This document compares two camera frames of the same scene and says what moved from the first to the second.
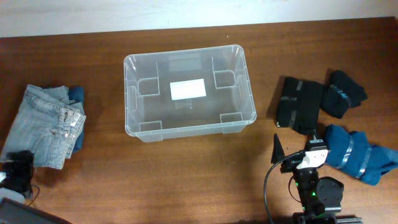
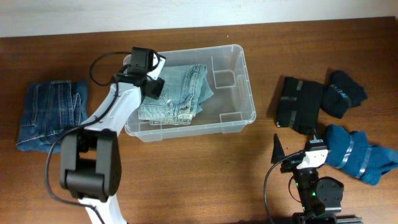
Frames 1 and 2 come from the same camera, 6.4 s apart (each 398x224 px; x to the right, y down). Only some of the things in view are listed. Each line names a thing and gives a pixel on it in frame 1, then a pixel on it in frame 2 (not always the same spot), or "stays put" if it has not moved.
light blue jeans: x=48 y=122 -> x=186 y=88
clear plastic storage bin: x=186 y=93 stays put
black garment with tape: x=298 y=108 stays put
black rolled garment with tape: x=341 y=94 stays put
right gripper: x=277 y=154 stays put
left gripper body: x=20 y=174 -> x=157 y=83
